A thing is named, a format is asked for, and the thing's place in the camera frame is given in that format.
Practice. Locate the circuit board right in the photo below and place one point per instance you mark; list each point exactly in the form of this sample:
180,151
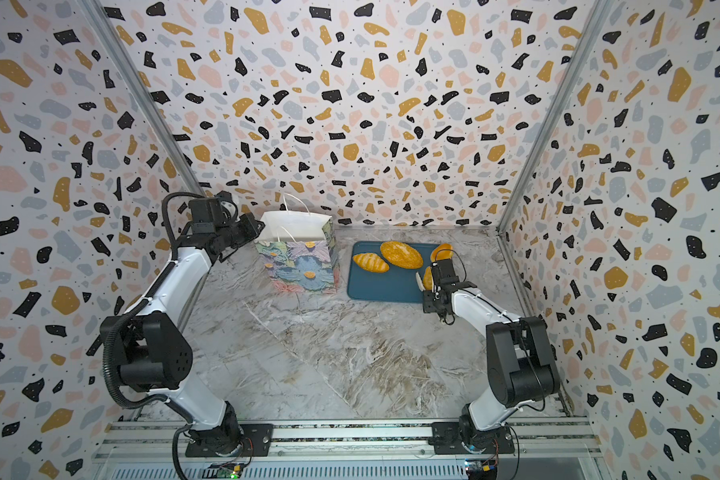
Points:
481,469

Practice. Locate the long oval brown bread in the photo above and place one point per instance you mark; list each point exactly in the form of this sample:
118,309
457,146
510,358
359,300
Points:
427,280

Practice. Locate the large oval seeded bread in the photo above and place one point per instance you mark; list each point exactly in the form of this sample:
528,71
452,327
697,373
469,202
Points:
401,255

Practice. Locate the striped croissant bread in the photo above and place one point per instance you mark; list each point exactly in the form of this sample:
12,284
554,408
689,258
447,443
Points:
371,262

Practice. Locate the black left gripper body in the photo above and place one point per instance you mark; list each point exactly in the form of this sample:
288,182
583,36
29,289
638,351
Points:
238,233

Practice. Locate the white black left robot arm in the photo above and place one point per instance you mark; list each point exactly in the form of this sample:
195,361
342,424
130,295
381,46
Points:
147,359

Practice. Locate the teal rectangular tray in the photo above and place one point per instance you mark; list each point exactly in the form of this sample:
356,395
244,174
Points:
397,285

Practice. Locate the small round orange bun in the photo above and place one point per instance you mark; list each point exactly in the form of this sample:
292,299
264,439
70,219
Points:
442,252

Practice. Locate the floral paper gift bag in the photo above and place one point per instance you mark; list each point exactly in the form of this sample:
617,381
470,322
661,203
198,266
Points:
298,249

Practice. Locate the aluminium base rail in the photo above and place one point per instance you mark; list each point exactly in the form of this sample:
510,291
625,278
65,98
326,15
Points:
534,448

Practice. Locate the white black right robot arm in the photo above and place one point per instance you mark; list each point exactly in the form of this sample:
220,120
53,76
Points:
521,366

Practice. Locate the green circuit board left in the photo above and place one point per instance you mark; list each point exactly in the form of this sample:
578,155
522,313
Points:
233,471

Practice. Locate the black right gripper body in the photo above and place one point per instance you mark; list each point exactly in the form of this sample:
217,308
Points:
441,276

